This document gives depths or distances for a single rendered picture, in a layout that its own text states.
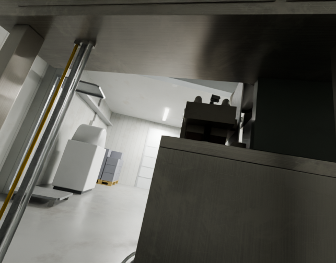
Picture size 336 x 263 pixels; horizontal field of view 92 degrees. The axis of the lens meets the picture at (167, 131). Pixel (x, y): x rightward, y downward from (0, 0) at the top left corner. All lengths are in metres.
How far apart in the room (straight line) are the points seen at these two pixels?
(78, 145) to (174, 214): 3.76
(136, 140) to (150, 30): 7.01
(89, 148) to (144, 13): 3.71
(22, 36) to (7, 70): 0.12
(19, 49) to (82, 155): 3.49
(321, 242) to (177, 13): 0.63
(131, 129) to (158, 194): 7.09
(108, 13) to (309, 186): 0.68
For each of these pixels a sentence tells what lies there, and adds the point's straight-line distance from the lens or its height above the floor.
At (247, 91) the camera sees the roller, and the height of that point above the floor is 1.20.
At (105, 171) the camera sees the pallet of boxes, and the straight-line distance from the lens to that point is 6.08.
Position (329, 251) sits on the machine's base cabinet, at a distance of 0.59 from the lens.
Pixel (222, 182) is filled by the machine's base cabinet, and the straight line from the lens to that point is 0.49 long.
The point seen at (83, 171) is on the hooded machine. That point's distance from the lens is 4.04.
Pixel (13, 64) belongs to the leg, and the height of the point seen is 1.00.
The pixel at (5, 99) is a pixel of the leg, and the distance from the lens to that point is 0.68.
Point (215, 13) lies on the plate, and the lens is 0.46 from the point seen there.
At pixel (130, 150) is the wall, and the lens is 7.38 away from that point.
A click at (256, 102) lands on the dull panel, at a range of 0.58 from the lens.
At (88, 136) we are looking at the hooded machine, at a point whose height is 1.24.
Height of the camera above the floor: 0.78
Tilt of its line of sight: 15 degrees up
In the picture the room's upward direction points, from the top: 12 degrees clockwise
